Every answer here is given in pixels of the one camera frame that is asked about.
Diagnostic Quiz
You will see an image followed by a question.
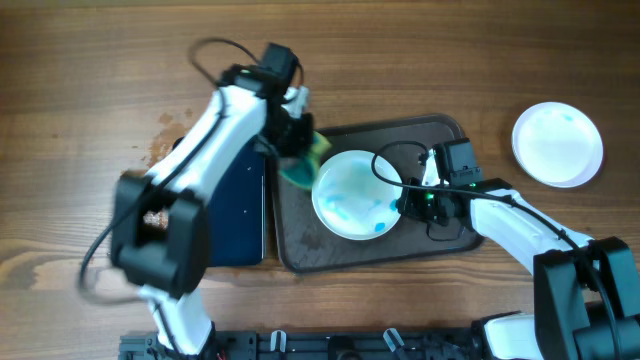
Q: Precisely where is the green and yellow sponge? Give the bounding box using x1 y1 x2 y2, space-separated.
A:
278 132 332 190

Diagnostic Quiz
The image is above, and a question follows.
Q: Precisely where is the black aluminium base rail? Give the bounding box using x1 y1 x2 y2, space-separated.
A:
118 327 481 360

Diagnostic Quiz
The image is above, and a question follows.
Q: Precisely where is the dark blue water tray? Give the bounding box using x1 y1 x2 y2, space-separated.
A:
206 142 267 268

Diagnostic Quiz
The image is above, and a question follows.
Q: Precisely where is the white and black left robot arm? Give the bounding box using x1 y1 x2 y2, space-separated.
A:
110 43 318 359

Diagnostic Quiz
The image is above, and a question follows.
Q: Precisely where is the dark brown serving tray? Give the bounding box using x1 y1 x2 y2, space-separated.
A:
267 114 482 274

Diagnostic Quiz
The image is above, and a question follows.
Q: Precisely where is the white plate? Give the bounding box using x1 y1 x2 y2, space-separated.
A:
311 150 402 241
511 102 604 188

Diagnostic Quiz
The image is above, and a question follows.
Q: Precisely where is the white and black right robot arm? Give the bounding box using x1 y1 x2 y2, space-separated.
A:
398 139 639 359

